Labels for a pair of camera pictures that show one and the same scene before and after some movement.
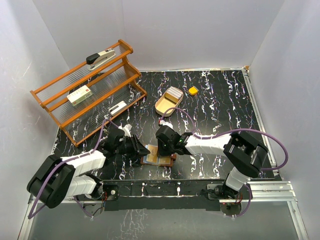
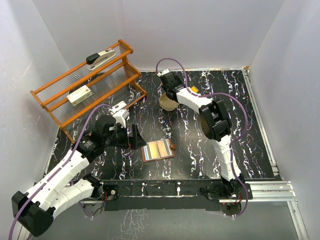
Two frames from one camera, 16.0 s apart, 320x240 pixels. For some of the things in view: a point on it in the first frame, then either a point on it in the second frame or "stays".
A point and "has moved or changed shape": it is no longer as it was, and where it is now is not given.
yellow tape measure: [193, 91] stays
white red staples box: [79, 95] stays
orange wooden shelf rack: [85, 99] stays
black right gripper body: [165, 149] -> [177, 79]
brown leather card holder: [153, 158] has moved or changed shape
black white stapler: [94, 60] stays
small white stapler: [117, 108] stays
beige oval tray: [167, 113] -> [166, 103]
